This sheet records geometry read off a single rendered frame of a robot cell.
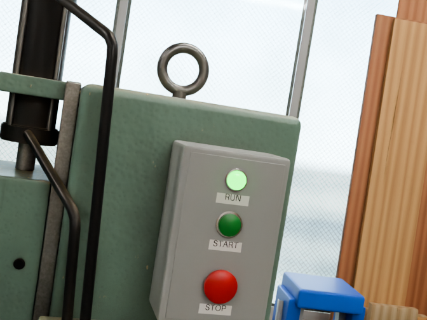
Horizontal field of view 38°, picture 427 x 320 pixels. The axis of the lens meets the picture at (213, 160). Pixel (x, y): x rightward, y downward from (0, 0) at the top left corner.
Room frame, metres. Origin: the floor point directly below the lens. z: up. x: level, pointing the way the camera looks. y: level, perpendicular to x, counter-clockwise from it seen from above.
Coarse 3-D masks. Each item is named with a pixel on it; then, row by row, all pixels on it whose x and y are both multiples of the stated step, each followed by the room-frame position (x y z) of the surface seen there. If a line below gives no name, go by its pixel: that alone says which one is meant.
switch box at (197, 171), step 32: (192, 160) 0.53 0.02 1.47; (224, 160) 0.54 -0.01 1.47; (256, 160) 0.55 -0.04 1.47; (288, 160) 0.55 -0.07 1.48; (192, 192) 0.53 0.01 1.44; (224, 192) 0.54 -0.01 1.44; (256, 192) 0.54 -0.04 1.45; (192, 224) 0.53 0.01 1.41; (256, 224) 0.55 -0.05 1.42; (160, 256) 0.56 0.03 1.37; (192, 256) 0.53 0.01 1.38; (224, 256) 0.54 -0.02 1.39; (256, 256) 0.55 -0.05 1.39; (160, 288) 0.54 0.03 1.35; (192, 288) 0.53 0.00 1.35; (256, 288) 0.55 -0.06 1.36
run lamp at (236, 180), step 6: (228, 174) 0.54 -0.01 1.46; (234, 174) 0.53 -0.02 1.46; (240, 174) 0.53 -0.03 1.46; (228, 180) 0.53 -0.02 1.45; (234, 180) 0.53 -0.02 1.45; (240, 180) 0.53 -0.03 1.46; (246, 180) 0.54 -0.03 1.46; (228, 186) 0.54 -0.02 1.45; (234, 186) 0.53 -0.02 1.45; (240, 186) 0.53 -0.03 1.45
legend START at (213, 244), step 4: (212, 240) 0.54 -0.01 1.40; (216, 240) 0.54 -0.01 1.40; (212, 244) 0.54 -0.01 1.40; (216, 244) 0.54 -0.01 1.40; (220, 244) 0.54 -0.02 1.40; (224, 244) 0.54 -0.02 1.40; (228, 244) 0.54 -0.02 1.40; (232, 244) 0.54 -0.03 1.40; (236, 244) 0.54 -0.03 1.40; (240, 244) 0.54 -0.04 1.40; (208, 248) 0.54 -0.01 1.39; (212, 248) 0.54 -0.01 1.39; (216, 248) 0.54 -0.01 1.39; (220, 248) 0.54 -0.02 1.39; (224, 248) 0.54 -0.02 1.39; (228, 248) 0.54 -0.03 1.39; (232, 248) 0.54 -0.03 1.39; (236, 248) 0.54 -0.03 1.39; (240, 248) 0.54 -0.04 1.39; (240, 252) 0.54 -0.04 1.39
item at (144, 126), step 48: (96, 96) 0.57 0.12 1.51; (144, 96) 0.58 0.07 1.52; (96, 144) 0.57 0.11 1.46; (144, 144) 0.58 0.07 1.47; (240, 144) 0.60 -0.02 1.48; (288, 144) 0.62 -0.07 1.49; (144, 192) 0.58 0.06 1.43; (288, 192) 0.62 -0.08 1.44; (144, 240) 0.58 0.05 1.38; (96, 288) 0.57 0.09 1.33; (144, 288) 0.59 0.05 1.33
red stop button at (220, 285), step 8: (216, 272) 0.53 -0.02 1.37; (224, 272) 0.53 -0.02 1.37; (208, 280) 0.53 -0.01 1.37; (216, 280) 0.53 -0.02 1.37; (224, 280) 0.53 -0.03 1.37; (232, 280) 0.53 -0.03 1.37; (208, 288) 0.53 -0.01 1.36; (216, 288) 0.53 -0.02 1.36; (224, 288) 0.53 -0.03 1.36; (232, 288) 0.53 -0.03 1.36; (208, 296) 0.53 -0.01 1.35; (216, 296) 0.53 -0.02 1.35; (224, 296) 0.53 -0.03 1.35; (232, 296) 0.53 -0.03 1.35
